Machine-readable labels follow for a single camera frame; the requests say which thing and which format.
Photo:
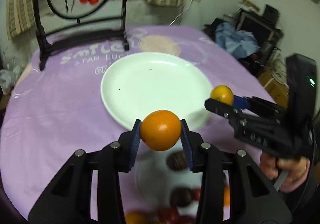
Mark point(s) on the dark chestnut oblong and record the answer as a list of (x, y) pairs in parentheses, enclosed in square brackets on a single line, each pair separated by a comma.
[(181, 197)]

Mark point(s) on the blue cloth pile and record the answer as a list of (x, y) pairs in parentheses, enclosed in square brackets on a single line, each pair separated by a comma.
[(239, 44)]

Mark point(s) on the red cherry tomato partly hidden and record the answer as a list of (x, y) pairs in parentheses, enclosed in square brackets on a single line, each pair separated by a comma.
[(196, 194)]

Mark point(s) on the white oval plate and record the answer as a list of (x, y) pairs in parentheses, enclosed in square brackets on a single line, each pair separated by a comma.
[(141, 83)]

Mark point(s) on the dark water chestnut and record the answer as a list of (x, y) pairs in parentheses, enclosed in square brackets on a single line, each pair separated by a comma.
[(176, 161)]

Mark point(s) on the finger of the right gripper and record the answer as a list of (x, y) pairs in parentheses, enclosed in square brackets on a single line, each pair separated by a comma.
[(241, 101), (224, 110)]

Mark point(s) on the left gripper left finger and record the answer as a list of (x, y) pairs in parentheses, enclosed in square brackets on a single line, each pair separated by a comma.
[(86, 189)]

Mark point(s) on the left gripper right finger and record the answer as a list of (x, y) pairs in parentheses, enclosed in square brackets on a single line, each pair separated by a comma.
[(233, 188)]

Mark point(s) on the black shelf stand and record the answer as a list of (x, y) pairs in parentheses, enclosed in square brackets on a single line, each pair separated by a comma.
[(265, 33)]

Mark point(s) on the purple tablecloth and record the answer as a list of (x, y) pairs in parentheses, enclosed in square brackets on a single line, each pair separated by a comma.
[(86, 97)]

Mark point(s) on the small yellow-orange citrus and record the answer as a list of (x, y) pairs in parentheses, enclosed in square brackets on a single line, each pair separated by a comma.
[(222, 94)]

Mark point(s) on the red cherry tomato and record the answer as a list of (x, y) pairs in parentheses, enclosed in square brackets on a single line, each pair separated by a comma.
[(168, 215)]

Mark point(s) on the right hand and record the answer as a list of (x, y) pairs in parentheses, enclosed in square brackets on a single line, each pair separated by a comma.
[(298, 170)]

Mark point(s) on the white plastic bag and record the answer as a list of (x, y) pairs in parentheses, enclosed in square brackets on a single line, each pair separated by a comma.
[(7, 81)]

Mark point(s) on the large yellow orange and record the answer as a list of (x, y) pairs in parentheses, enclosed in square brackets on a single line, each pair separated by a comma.
[(136, 218)]

